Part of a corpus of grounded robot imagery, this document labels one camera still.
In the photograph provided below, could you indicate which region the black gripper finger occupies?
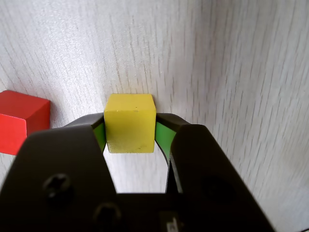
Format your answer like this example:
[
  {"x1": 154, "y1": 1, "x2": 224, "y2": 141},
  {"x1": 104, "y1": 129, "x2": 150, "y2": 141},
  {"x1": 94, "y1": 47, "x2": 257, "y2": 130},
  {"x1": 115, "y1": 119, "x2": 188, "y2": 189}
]
[
  {"x1": 155, "y1": 113, "x2": 276, "y2": 232},
  {"x1": 0, "y1": 113, "x2": 126, "y2": 232}
]

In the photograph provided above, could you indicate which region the red wooden cube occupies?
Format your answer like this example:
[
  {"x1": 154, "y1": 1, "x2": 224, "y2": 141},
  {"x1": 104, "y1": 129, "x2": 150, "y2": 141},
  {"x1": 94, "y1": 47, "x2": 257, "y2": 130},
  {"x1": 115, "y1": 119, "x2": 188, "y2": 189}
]
[{"x1": 0, "y1": 89, "x2": 52, "y2": 156}]

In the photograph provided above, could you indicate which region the yellow wooden cube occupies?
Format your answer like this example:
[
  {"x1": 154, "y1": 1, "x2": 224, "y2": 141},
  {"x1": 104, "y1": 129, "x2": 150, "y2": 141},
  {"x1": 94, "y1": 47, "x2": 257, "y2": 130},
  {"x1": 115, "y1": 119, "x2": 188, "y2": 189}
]
[{"x1": 103, "y1": 93, "x2": 156, "y2": 154}]

